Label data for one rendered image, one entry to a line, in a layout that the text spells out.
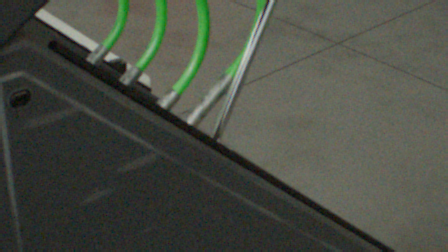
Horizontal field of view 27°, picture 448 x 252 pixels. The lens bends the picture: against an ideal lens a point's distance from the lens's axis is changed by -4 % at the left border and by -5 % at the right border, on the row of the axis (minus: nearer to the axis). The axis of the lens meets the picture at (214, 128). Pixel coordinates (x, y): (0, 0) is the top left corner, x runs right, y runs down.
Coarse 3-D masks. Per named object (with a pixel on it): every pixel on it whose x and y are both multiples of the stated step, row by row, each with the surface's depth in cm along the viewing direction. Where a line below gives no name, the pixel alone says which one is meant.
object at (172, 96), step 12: (204, 0) 112; (204, 12) 113; (204, 24) 114; (204, 36) 115; (204, 48) 115; (192, 60) 116; (192, 72) 116; (180, 84) 116; (168, 96) 115; (180, 96) 116; (168, 108) 115
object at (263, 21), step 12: (276, 0) 63; (264, 12) 63; (264, 24) 64; (252, 36) 64; (252, 48) 64; (252, 60) 64; (240, 72) 64; (240, 84) 65; (228, 96) 65; (228, 108) 65; (216, 120) 66; (228, 120) 66; (216, 132) 66
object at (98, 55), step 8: (120, 0) 125; (128, 0) 126; (120, 8) 126; (128, 8) 126; (120, 16) 126; (120, 24) 126; (112, 32) 127; (120, 32) 127; (112, 40) 127; (96, 48) 127; (104, 48) 126; (96, 56) 126; (104, 56) 127; (96, 64) 126
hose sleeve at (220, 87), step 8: (216, 80) 108; (224, 80) 108; (232, 80) 108; (208, 88) 109; (216, 88) 108; (224, 88) 108; (208, 96) 108; (216, 96) 108; (200, 104) 108; (208, 104) 108; (192, 112) 107; (200, 112) 107; (208, 112) 108; (192, 120) 107; (200, 120) 108
